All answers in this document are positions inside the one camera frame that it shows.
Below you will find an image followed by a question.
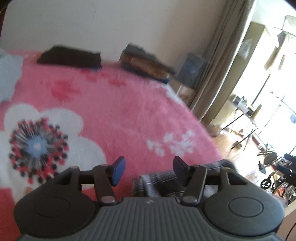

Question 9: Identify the black folded garment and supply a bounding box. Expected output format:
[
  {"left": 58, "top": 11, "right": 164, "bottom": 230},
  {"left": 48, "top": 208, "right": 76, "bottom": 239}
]
[{"left": 37, "top": 45, "right": 101, "bottom": 69}]

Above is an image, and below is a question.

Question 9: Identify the blue box on nightstand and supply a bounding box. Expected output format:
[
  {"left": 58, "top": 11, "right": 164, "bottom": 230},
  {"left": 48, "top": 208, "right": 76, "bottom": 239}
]
[{"left": 177, "top": 53, "right": 207, "bottom": 89}]

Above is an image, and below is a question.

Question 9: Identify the grey folded garment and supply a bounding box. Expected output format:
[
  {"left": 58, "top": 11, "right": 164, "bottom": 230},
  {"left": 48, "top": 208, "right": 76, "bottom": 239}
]
[{"left": 0, "top": 49, "right": 23, "bottom": 103}]

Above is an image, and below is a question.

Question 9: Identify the beige curtain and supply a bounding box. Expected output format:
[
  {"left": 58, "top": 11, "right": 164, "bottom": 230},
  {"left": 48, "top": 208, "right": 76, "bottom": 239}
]
[{"left": 189, "top": 1, "right": 254, "bottom": 125}]

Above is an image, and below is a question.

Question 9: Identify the wheelchair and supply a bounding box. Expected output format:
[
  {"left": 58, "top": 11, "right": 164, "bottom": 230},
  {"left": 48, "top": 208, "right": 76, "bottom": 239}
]
[{"left": 260, "top": 154, "right": 295, "bottom": 205}]

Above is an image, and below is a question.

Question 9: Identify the pink floral blanket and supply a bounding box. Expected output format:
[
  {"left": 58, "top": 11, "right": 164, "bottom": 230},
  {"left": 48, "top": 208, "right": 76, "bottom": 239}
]
[{"left": 1, "top": 50, "right": 221, "bottom": 240}]

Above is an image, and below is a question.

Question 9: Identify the folding table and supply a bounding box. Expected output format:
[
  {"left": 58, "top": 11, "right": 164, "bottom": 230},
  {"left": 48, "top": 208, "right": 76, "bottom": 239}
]
[{"left": 220, "top": 95, "right": 262, "bottom": 152}]

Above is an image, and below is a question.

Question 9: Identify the black office chair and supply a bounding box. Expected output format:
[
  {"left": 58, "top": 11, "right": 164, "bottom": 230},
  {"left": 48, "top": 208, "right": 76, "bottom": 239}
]
[{"left": 257, "top": 144, "right": 278, "bottom": 174}]

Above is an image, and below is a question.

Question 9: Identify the black white plaid shirt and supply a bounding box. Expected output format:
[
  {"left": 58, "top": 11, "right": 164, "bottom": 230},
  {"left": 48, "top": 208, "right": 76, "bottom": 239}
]
[{"left": 131, "top": 159, "right": 237, "bottom": 199}]

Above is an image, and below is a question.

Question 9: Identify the dark brown folded garment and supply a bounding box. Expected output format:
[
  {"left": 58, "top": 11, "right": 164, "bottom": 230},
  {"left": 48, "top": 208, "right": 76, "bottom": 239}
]
[{"left": 119, "top": 44, "right": 176, "bottom": 84}]

